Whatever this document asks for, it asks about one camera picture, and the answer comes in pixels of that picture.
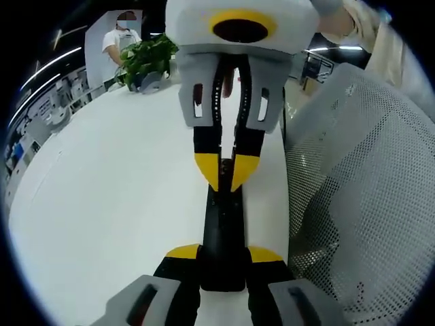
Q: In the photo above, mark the green potted plant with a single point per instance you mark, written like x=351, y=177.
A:
x=146, y=57

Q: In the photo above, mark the black remote control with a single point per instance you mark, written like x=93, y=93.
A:
x=222, y=237

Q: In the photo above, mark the person's cream clothing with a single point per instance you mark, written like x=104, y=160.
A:
x=384, y=61

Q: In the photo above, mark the person's right hand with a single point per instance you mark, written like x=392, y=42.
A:
x=228, y=83

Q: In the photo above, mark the white square pillar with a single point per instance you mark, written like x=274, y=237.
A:
x=95, y=51

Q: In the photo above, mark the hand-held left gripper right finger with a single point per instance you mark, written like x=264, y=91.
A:
x=282, y=299

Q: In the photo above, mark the grey mesh office chair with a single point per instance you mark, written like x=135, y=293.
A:
x=357, y=169

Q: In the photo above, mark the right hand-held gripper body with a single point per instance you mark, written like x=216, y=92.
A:
x=190, y=23

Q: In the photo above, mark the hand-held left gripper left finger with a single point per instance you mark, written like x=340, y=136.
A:
x=159, y=299

